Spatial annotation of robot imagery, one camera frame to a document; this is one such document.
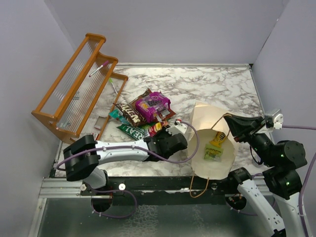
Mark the purple candy bag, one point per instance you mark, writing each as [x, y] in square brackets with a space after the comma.
[153, 105]

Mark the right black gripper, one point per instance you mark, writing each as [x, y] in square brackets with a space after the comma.
[244, 126]

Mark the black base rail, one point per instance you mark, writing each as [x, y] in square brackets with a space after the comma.
[166, 190]

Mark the grey metal box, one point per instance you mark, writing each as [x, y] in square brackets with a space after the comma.
[99, 122]

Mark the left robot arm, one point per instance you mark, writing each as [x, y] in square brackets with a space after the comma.
[83, 157]

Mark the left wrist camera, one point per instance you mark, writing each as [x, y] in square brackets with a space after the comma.
[177, 128]

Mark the brown snack packet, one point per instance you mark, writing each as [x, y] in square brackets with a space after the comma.
[131, 114]

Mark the white paper bag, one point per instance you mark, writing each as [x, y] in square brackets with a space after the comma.
[207, 120]

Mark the orange fruit candy bag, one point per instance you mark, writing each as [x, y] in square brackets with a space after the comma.
[156, 128]

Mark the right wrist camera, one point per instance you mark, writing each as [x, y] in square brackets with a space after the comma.
[274, 120]

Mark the light green mints packet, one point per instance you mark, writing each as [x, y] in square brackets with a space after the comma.
[212, 153]

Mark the yellow snack packet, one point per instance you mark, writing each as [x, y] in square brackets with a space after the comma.
[219, 139]

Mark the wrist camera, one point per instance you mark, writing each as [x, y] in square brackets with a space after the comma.
[177, 128]
[274, 120]

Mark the green chips bag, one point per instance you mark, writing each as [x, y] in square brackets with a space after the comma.
[137, 133]

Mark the orange wooden rack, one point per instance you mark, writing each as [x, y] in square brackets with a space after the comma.
[68, 104]

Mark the red chips bag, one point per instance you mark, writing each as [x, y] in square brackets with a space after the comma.
[165, 114]

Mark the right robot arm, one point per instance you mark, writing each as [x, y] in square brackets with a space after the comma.
[282, 179]

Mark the green capped marker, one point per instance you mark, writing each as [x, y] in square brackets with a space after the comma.
[113, 86]

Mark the teal snack packet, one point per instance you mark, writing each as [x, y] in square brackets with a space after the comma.
[118, 115]

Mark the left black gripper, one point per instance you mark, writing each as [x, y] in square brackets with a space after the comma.
[163, 131]

